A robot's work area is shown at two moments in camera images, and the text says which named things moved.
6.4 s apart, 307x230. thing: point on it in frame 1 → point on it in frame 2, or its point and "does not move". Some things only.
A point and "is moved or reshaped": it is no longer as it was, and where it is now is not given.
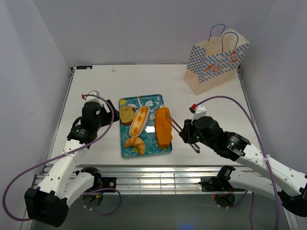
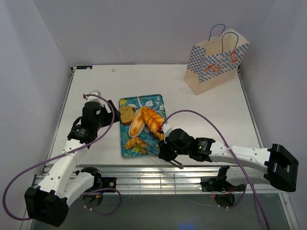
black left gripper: (108, 115) does not move
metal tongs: (179, 129) → (173, 162)
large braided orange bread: (163, 128) is moved or reshaped
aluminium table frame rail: (139, 179) does not move
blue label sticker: (84, 67) does not move
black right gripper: (186, 133) → (164, 153)
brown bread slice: (126, 114) does not move
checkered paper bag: (214, 63) does not move
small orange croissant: (137, 142) does not move
